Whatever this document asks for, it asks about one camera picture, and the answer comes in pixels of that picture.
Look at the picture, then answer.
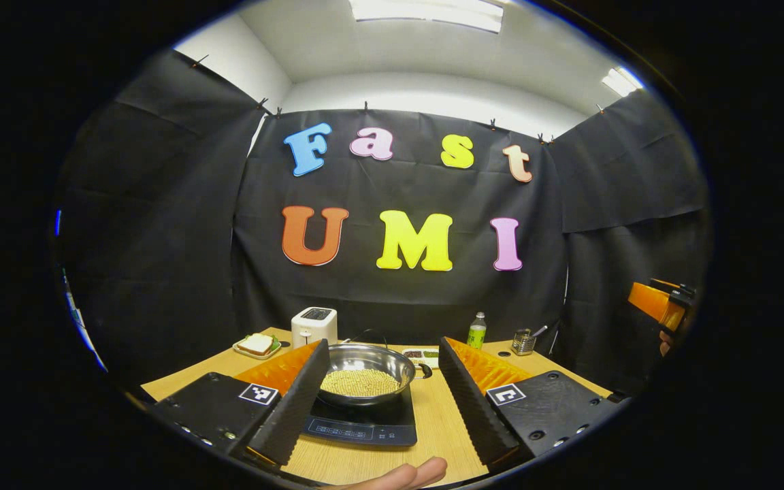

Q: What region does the large ceiling light panel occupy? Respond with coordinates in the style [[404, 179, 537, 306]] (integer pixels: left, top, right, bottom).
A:
[[350, 0, 504, 33]]

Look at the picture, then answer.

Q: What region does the steel pot with black handle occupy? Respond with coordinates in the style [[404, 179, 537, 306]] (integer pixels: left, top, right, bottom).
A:
[[315, 343, 434, 409]]

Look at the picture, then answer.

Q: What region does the small ceiling light panel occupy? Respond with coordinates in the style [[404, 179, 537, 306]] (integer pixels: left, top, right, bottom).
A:
[[602, 66, 642, 97]]

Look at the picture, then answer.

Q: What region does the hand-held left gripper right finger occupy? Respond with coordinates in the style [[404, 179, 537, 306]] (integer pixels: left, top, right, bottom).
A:
[[438, 336, 627, 469]]

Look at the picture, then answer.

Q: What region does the small plate with sandwich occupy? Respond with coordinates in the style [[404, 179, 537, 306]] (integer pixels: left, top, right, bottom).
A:
[[232, 333, 282, 360]]

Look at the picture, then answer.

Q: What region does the pile of soybeans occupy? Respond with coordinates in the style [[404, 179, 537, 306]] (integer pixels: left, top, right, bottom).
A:
[[321, 368, 401, 397]]

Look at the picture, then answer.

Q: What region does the white divided bean tray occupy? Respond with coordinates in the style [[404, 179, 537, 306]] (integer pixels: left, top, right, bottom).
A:
[[402, 348, 442, 370]]

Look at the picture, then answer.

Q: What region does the black induction cooktop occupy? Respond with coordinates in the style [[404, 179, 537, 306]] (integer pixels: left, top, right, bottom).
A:
[[302, 388, 419, 448]]

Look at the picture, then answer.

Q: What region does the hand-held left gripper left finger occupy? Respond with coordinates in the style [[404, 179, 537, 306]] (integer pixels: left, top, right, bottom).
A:
[[150, 339, 331, 469]]

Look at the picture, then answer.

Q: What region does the white toaster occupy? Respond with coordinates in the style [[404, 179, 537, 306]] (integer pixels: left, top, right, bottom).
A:
[[291, 306, 338, 349]]

